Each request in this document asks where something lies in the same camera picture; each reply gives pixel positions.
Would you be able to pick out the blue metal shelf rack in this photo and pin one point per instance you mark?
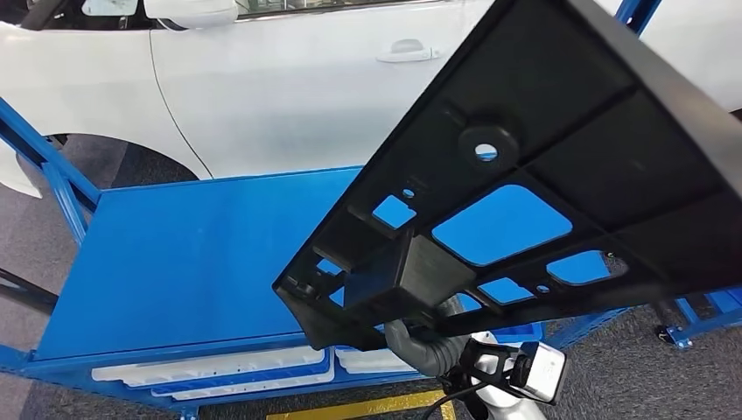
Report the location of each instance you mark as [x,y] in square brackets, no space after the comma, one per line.
[174,261]

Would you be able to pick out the white car side mirror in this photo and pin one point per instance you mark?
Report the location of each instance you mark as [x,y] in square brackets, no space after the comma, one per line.
[191,11]

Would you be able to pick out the black plastic plate frame part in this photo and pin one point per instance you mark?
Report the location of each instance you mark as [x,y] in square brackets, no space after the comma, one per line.
[579,87]

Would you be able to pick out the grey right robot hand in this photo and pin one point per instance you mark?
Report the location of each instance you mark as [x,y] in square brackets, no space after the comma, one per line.
[406,342]

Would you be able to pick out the white car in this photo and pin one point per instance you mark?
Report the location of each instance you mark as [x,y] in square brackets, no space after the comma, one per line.
[261,104]

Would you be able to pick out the blue wheeled metal rack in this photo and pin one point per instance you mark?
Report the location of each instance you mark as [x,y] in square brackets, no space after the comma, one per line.
[716,323]

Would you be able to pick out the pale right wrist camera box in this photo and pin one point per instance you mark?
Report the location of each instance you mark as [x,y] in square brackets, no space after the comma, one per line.
[542,371]

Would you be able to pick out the yellow floor tape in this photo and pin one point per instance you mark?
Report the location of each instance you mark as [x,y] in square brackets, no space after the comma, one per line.
[359,407]

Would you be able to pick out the black camera bracket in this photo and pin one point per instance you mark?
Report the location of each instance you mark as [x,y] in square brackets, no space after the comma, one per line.
[490,362]

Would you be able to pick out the black caster wheel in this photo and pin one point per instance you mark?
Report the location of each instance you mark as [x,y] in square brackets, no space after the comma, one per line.
[672,337]

